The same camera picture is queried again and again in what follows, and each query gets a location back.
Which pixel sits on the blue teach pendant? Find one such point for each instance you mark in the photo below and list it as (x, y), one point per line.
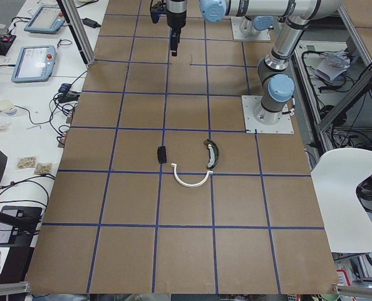
(34, 64)
(46, 20)

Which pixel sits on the far blue teach pendant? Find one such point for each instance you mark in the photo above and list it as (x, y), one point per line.
(46, 20)

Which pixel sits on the white curved plastic clamp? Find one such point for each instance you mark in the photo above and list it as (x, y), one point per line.
(190, 181)

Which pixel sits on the right aluminium frame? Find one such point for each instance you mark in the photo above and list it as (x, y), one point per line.
(357, 102)

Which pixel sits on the small black remote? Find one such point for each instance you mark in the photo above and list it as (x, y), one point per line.
(162, 154)

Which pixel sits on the near blue teach pendant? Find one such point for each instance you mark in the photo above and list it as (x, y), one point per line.
(34, 64)

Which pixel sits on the white chair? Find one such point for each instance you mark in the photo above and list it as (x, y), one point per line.
(336, 177)

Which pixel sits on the green white curved part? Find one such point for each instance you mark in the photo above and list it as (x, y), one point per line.
(214, 153)

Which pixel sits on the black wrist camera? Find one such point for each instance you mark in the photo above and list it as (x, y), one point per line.
(157, 10)

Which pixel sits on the aluminium frame post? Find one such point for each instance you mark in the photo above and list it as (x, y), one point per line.
(73, 20)

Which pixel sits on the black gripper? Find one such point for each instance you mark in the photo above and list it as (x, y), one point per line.
(176, 17)

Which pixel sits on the black power adapter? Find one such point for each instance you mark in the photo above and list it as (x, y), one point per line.
(91, 23)

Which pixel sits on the black flat device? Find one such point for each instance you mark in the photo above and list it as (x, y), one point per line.
(18, 225)

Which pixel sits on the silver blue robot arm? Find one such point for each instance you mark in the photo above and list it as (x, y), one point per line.
(278, 87)

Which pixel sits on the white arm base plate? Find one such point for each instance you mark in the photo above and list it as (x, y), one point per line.
(259, 121)

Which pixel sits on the blue usb adapter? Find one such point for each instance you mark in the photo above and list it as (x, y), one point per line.
(64, 88)

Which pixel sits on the bag of small parts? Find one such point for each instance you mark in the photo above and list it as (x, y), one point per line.
(26, 162)

